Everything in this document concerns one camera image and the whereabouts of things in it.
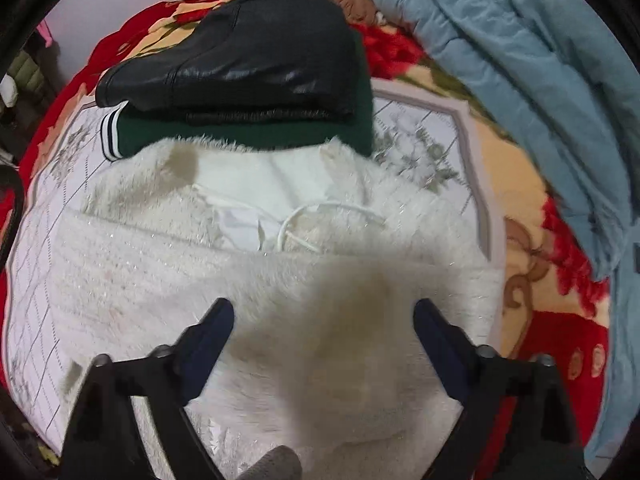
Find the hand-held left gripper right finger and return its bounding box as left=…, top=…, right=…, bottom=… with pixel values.
left=413, top=298, right=586, bottom=480

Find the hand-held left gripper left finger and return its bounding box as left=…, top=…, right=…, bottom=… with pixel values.
left=59, top=297, right=235, bottom=480

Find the white fluffy coat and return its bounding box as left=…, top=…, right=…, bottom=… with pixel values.
left=46, top=136, right=506, bottom=480

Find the red floral blanket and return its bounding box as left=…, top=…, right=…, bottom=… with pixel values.
left=0, top=0, right=618, bottom=480

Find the white grid-patterned mat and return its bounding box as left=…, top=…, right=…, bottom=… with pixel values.
left=2, top=79, right=507, bottom=453

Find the green jacket with striped cuff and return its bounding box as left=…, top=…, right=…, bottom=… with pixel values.
left=100, top=27, right=376, bottom=162

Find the black leather jacket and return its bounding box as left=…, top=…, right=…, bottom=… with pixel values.
left=95, top=0, right=362, bottom=122

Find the light blue garment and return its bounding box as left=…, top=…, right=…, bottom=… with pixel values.
left=362, top=0, right=640, bottom=476

